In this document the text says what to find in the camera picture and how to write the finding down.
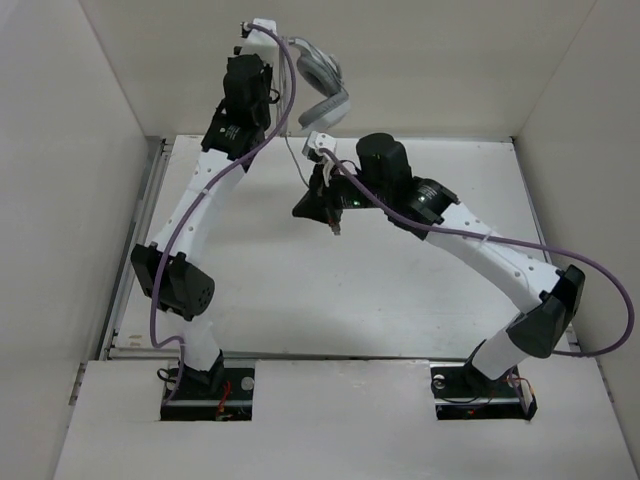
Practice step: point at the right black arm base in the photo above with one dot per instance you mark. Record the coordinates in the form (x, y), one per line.
(459, 395)

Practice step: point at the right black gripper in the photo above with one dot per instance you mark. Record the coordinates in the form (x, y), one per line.
(314, 204)

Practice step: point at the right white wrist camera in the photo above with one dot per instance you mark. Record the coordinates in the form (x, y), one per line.
(321, 148)

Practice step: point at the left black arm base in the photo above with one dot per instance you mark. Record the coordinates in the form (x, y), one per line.
(223, 395)

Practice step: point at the white grey headphones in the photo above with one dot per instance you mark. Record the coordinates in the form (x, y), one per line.
(323, 73)

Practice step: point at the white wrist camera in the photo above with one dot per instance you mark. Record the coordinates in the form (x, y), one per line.
(257, 42)
(321, 148)

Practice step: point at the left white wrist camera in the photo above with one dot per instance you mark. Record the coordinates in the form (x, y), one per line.
(257, 42)

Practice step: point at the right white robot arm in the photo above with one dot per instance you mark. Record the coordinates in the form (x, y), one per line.
(545, 296)

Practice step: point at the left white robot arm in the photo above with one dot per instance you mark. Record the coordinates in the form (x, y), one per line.
(169, 268)

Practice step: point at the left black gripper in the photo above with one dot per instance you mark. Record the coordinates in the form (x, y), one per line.
(268, 73)

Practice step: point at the aluminium side rail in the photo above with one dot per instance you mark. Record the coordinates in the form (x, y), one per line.
(151, 181)

